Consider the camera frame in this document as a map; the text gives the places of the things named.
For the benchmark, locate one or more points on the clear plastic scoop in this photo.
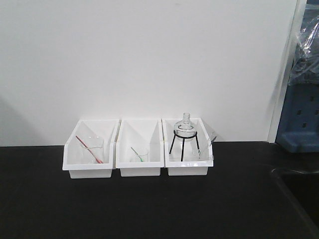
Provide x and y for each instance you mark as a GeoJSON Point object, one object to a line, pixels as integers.
{"type": "Point", "coordinates": [208, 144]}

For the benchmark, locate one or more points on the blue perforated equipment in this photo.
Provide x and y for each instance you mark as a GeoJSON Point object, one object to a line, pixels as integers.
{"type": "Point", "coordinates": [298, 130]}

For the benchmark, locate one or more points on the round glass flask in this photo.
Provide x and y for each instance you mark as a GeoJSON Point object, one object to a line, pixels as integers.
{"type": "Point", "coordinates": [185, 128]}

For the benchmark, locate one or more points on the white plastic bin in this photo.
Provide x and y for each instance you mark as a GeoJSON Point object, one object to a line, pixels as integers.
{"type": "Point", "coordinates": [104, 128]}
{"type": "Point", "coordinates": [188, 167]}
{"type": "Point", "coordinates": [138, 134]}

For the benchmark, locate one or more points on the black sink basin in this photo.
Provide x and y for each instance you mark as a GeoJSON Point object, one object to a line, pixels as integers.
{"type": "Point", "coordinates": [302, 190]}

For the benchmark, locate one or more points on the black tripod stand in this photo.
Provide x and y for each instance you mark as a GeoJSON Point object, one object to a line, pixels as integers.
{"type": "Point", "coordinates": [182, 147]}

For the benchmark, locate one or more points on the middle white plastic bin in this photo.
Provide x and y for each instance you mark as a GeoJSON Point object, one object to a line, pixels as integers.
{"type": "Point", "coordinates": [138, 134]}

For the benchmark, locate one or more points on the tiny glass beaker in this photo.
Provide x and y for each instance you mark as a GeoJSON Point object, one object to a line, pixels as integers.
{"type": "Point", "coordinates": [196, 154]}

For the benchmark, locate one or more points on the left white plastic bin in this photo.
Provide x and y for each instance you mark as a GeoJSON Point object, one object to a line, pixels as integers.
{"type": "Point", "coordinates": [104, 128]}

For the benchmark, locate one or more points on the large glass beaker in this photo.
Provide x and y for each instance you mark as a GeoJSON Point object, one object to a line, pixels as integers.
{"type": "Point", "coordinates": [96, 144]}

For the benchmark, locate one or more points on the clear plastic bag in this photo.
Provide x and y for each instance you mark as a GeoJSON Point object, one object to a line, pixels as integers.
{"type": "Point", "coordinates": [305, 69]}

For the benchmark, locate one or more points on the small glass beaker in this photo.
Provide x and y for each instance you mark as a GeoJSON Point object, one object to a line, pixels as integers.
{"type": "Point", "coordinates": [144, 153]}

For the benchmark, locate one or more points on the right white plastic bin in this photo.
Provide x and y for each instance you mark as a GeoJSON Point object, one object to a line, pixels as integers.
{"type": "Point", "coordinates": [188, 167]}

